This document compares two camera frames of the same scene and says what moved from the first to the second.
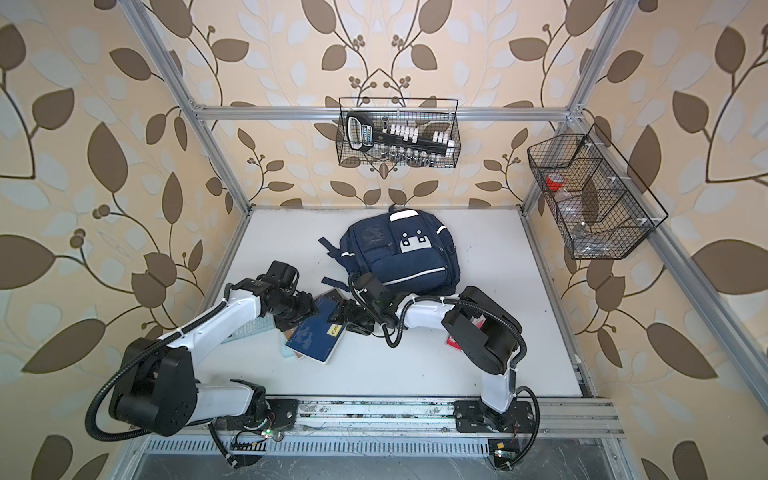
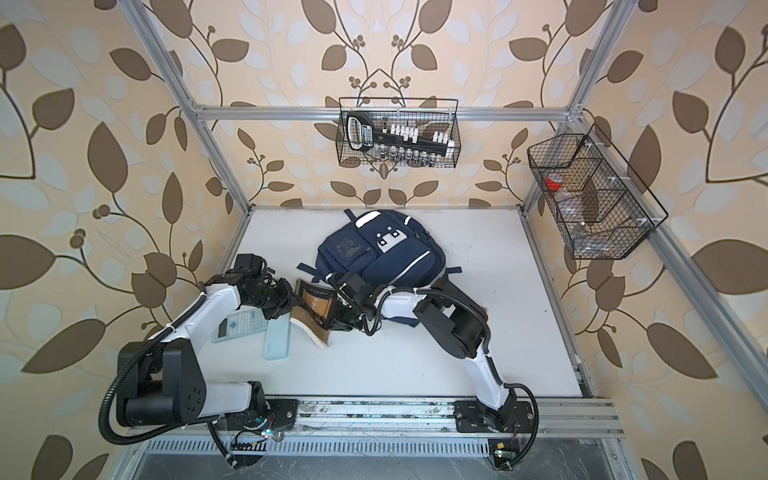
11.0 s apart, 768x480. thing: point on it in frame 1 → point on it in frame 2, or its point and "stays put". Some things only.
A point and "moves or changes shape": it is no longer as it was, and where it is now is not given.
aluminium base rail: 435,418 stays put
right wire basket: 602,206 stays put
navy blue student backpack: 410,251 moves or changes shape
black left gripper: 308,308 → 288,299
